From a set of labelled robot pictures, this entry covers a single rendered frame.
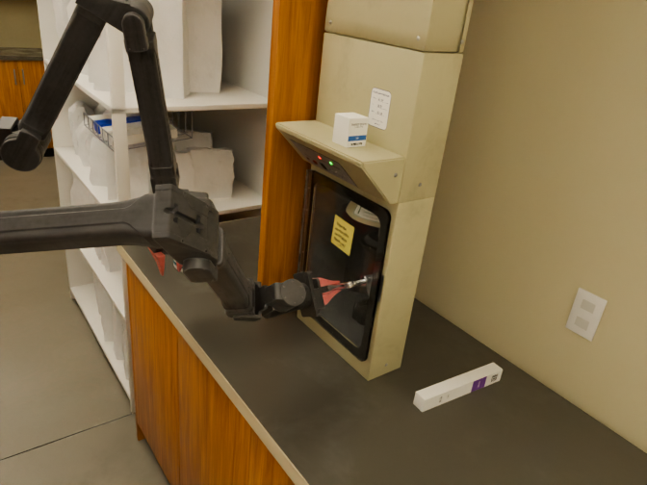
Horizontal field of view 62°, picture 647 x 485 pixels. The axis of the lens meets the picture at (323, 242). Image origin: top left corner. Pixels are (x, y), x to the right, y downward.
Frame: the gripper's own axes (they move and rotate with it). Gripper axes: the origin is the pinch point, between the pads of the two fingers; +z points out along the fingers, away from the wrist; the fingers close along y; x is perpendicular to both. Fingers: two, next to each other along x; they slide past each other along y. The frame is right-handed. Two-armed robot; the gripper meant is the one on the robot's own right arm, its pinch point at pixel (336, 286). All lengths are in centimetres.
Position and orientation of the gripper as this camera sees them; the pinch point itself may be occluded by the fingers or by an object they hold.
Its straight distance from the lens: 126.9
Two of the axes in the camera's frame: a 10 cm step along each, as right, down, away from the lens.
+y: -2.1, -9.8, 0.1
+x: -5.4, 1.2, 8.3
